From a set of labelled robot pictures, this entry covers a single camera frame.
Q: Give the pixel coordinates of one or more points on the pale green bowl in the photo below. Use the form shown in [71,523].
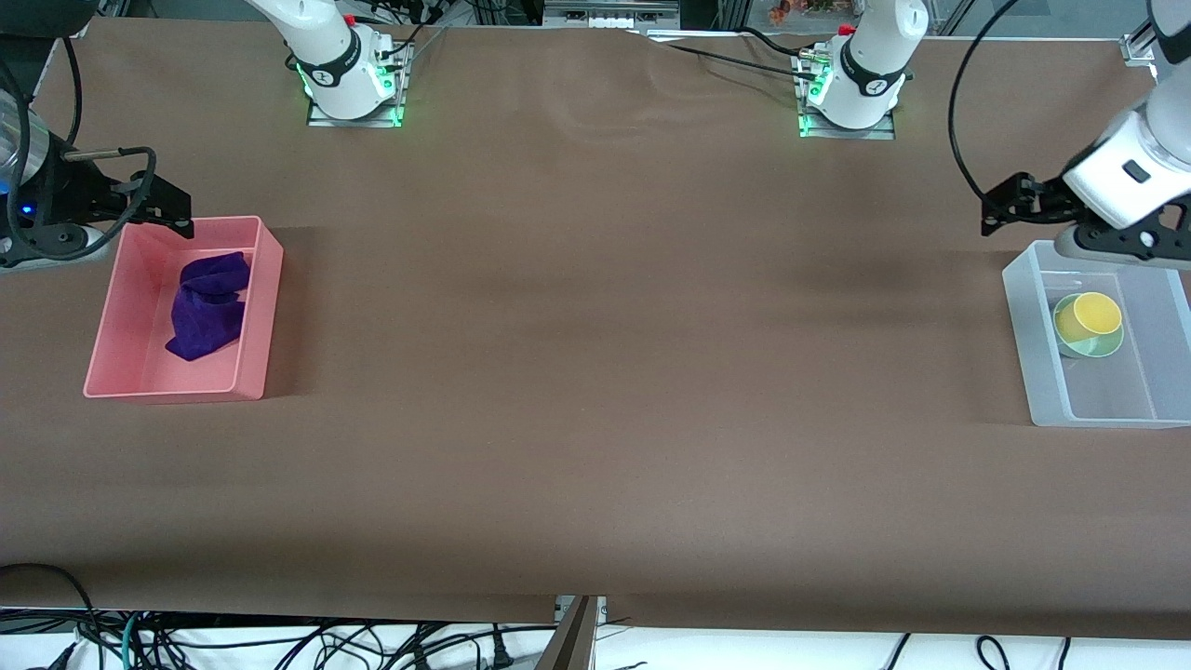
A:
[1093,349]

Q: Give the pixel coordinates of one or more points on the yellow cup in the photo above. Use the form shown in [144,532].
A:
[1098,312]

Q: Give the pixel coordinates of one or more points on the pink plastic bin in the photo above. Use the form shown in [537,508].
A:
[130,372]

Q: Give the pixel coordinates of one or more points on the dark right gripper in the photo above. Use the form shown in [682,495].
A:
[86,194]

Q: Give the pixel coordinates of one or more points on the brown table cover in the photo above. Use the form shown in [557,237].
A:
[595,372]

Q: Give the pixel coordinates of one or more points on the grey power strip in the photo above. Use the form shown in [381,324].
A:
[609,14]

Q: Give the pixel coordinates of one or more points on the clear plastic bin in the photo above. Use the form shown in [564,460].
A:
[1117,391]

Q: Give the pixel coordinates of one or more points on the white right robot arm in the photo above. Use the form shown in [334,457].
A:
[330,56]

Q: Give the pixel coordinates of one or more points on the metal table frame bracket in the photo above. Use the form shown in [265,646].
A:
[572,642]

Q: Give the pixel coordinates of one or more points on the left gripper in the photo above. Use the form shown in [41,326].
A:
[1044,201]

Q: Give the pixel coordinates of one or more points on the orange background item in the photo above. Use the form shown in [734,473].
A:
[791,11]

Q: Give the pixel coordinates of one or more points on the purple cloth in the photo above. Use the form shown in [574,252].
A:
[209,312]

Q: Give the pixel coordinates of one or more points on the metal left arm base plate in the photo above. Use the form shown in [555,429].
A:
[875,133]

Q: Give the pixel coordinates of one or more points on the aluminium frame profile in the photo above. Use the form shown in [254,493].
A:
[107,11]

